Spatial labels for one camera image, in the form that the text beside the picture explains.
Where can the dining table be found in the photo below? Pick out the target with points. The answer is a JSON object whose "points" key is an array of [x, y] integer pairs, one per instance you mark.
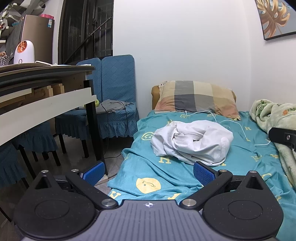
{"points": [[57, 99]]}

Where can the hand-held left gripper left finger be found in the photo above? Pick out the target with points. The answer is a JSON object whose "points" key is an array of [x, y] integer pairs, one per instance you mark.
{"points": [[93, 172]]}

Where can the plaid pillow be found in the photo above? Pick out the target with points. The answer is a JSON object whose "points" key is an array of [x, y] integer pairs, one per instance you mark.
{"points": [[196, 97]]}

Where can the yellow green plush toy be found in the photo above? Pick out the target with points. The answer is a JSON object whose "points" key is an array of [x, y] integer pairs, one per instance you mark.
{"points": [[96, 102]]}

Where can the grey cloth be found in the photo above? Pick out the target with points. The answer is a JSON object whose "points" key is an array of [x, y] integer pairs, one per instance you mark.
{"points": [[113, 105]]}

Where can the teal printed bed sheet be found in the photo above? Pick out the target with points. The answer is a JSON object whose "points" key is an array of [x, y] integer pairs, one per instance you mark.
{"points": [[150, 162]]}

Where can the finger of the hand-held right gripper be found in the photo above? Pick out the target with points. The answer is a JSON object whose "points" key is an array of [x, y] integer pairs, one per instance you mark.
{"points": [[282, 136]]}

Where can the woven basket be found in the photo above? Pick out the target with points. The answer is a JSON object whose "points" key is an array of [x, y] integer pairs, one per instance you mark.
{"points": [[3, 60]]}

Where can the white wall shelf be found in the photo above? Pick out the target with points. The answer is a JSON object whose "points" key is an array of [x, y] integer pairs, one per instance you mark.
{"points": [[10, 22]]}

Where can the white power strip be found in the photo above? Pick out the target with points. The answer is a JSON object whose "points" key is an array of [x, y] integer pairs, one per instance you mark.
{"points": [[105, 179]]}

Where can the pink container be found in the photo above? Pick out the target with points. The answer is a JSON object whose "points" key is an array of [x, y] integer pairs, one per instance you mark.
{"points": [[47, 16]]}

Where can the white humidifier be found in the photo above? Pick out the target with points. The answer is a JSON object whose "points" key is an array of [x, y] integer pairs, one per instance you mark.
{"points": [[24, 52]]}

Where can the white shirt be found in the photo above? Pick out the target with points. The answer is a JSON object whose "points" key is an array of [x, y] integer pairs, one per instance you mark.
{"points": [[192, 143]]}

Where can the green fleece blanket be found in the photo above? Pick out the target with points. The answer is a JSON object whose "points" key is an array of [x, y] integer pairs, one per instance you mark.
{"points": [[266, 111]]}

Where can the leaf wall picture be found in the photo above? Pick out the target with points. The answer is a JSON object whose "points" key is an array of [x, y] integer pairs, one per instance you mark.
{"points": [[274, 18]]}

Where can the beige refrigerator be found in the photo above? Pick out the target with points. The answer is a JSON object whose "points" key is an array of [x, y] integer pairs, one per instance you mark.
{"points": [[41, 41]]}

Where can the dark barred window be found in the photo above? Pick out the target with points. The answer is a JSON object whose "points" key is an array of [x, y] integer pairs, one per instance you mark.
{"points": [[85, 30]]}

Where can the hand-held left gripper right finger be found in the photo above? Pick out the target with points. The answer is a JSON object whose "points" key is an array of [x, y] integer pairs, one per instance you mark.
{"points": [[203, 173]]}

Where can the white paper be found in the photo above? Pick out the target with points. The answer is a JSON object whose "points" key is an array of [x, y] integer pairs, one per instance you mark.
{"points": [[45, 63]]}

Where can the yellow pillow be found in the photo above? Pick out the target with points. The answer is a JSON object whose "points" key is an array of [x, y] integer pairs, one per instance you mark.
{"points": [[155, 95]]}

